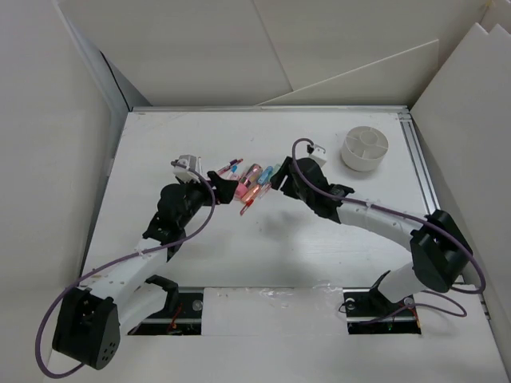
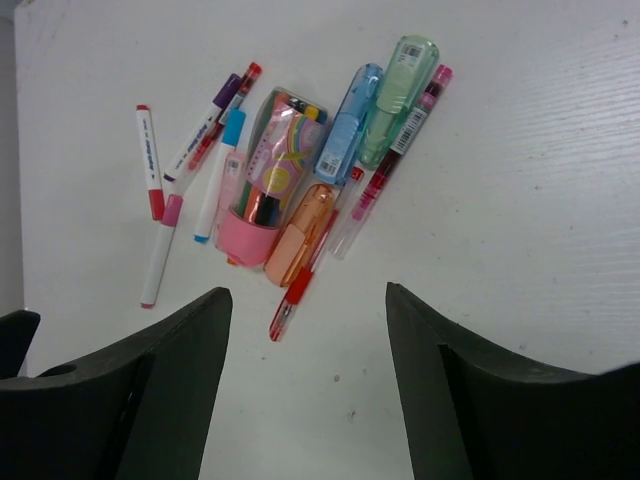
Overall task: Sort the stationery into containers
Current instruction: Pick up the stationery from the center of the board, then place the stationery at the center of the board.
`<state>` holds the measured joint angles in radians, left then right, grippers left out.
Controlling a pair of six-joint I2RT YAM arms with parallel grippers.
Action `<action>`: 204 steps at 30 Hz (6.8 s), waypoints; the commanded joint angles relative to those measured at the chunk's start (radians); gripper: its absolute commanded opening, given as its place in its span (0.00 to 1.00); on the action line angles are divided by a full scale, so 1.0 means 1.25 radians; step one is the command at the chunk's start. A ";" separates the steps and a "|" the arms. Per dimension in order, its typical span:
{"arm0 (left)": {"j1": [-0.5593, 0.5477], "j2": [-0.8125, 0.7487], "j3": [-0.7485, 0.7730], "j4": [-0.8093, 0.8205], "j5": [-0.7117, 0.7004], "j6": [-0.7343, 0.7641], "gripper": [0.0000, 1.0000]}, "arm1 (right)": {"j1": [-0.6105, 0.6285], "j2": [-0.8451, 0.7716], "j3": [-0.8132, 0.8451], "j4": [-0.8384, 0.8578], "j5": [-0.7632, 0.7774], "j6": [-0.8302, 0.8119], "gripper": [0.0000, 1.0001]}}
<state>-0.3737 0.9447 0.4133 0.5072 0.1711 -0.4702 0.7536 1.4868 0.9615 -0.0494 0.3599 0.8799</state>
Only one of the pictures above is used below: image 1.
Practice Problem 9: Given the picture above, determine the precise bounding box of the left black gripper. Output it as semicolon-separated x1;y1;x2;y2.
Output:
177;172;236;228

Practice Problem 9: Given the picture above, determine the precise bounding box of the orange highlighter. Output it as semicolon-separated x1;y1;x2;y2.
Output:
241;184;262;203

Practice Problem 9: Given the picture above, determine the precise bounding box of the red pen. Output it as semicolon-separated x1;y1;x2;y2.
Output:
240;184;271;215

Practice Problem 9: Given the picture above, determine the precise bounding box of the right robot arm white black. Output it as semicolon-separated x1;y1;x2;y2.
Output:
271;157;471;314

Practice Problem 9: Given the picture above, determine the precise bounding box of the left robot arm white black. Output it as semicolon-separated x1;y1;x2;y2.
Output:
52;172;237;369

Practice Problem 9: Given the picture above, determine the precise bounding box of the green highlighter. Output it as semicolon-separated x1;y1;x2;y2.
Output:
268;164;281;184

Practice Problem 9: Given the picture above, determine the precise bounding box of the blue highlighter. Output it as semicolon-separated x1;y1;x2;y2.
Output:
257;166;273;186

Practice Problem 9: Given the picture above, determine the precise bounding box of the purple capped pen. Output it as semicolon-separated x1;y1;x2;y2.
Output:
217;158;244;175

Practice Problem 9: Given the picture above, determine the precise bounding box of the white round divided container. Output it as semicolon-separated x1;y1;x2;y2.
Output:
340;126;389;172

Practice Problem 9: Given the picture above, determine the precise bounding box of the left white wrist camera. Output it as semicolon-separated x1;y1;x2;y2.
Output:
171;155;202;184

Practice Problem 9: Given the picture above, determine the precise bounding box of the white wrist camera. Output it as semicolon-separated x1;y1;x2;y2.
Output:
307;144;327;167
171;155;202;184

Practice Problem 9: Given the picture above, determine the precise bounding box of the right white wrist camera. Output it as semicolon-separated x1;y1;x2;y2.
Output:
307;144;327;167

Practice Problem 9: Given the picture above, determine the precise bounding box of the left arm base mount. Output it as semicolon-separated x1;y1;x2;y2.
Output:
127;275;204;336

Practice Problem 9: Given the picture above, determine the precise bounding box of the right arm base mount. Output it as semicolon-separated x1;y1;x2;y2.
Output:
338;271;422;335

